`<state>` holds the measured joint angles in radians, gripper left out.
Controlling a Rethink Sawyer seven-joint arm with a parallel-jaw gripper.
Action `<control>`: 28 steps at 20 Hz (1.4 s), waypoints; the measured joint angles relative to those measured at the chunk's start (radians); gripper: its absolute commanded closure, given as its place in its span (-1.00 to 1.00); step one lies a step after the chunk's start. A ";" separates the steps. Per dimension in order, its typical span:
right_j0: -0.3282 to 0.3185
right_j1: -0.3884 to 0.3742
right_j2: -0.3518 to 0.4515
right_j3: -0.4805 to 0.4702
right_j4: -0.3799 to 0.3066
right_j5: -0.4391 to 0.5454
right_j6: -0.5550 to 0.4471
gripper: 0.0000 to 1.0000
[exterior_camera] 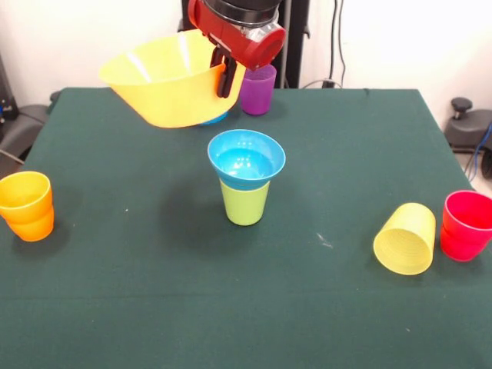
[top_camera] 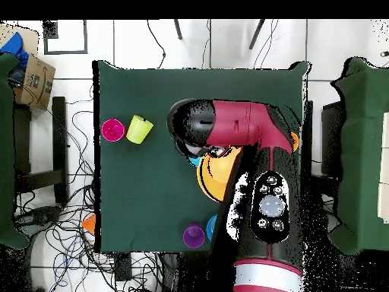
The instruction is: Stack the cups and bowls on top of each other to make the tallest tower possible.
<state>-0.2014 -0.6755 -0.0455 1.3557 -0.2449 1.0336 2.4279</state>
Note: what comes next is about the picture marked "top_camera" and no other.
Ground orange bowl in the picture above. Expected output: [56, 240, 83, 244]
[81, 212, 96, 236]

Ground pink cup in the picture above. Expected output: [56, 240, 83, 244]
[100, 119, 126, 143]

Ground dark green tablecloth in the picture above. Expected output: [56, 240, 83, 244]
[92, 59, 312, 253]

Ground blue bowl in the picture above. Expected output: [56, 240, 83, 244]
[205, 214, 219, 242]

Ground tangle of black cables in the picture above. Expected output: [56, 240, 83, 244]
[45, 100, 177, 292]

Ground large yellow bowl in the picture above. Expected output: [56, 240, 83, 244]
[196, 147, 244, 204]

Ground thin black cable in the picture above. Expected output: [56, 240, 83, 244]
[146, 19, 167, 69]

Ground grey floor device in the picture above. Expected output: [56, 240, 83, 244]
[14, 206, 62, 235]

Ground purple cup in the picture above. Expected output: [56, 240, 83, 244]
[182, 223, 206, 249]

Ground green cloth covered table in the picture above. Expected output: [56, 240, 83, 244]
[329, 56, 389, 256]
[0, 52, 31, 250]

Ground yellow-green cup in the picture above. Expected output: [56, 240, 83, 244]
[125, 114, 154, 144]

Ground white box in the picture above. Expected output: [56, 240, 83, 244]
[376, 110, 389, 224]

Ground black chair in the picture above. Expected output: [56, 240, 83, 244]
[321, 101, 346, 177]

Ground printed cardboard box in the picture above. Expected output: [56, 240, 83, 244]
[13, 54, 56, 111]

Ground black floor frame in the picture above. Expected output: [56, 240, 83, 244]
[43, 19, 89, 56]

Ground blue cloth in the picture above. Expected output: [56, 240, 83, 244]
[0, 31, 30, 69]

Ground orange cup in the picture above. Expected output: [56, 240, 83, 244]
[289, 132, 300, 153]

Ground black stand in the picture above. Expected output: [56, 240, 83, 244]
[13, 96, 69, 205]

